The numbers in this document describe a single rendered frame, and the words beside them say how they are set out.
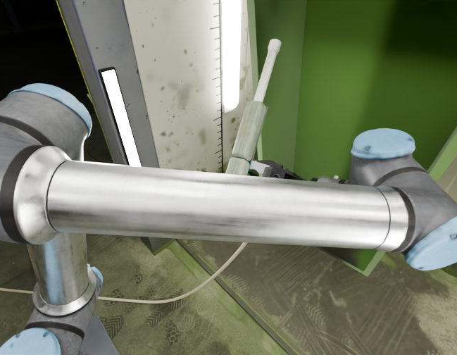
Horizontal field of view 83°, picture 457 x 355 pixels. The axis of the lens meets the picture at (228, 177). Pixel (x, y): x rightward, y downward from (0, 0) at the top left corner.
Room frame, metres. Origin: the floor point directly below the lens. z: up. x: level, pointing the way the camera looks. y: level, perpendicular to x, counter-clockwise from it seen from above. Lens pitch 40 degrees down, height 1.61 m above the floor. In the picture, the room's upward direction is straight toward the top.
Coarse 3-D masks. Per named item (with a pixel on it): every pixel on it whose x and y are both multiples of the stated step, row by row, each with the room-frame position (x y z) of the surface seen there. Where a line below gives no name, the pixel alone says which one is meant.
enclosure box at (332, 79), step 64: (256, 0) 0.89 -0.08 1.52; (320, 0) 1.10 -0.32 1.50; (384, 0) 0.96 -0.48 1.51; (448, 0) 0.86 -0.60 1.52; (256, 64) 0.87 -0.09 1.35; (320, 64) 1.11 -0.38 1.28; (384, 64) 0.95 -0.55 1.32; (448, 64) 0.84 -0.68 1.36; (320, 128) 1.13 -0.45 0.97; (448, 128) 0.81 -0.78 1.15
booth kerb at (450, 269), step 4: (452, 264) 0.90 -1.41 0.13; (456, 264) 0.88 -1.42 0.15; (440, 268) 0.91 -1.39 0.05; (444, 268) 0.90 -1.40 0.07; (448, 268) 0.89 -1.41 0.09; (452, 268) 0.88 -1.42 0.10; (456, 268) 0.87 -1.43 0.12; (448, 272) 0.88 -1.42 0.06; (452, 272) 0.87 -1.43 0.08; (456, 272) 0.87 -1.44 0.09; (456, 276) 0.85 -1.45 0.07
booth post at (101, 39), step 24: (72, 0) 1.04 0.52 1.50; (96, 0) 1.10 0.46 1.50; (120, 0) 1.16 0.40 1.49; (72, 24) 1.10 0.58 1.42; (96, 24) 1.08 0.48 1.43; (120, 24) 1.14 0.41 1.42; (96, 48) 1.06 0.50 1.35; (120, 48) 1.13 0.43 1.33; (96, 72) 1.04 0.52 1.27; (120, 72) 1.11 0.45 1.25; (96, 96) 1.10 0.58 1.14; (144, 120) 1.15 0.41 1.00; (120, 144) 1.05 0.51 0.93; (144, 144) 1.13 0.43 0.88; (144, 240) 1.11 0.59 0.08; (168, 240) 1.13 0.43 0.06
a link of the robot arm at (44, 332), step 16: (16, 336) 0.23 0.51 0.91; (32, 336) 0.23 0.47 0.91; (48, 336) 0.23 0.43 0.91; (64, 336) 0.24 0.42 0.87; (80, 336) 0.26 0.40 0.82; (0, 352) 0.20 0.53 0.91; (16, 352) 0.20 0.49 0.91; (32, 352) 0.20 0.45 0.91; (48, 352) 0.20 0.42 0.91; (64, 352) 0.21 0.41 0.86
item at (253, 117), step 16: (272, 48) 0.74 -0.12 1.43; (272, 64) 0.71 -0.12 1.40; (256, 96) 0.65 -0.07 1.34; (256, 112) 0.61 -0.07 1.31; (240, 128) 0.59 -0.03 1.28; (256, 128) 0.58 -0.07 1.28; (240, 144) 0.55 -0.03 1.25; (256, 144) 0.57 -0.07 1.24; (240, 160) 0.52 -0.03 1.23; (256, 176) 0.56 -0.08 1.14
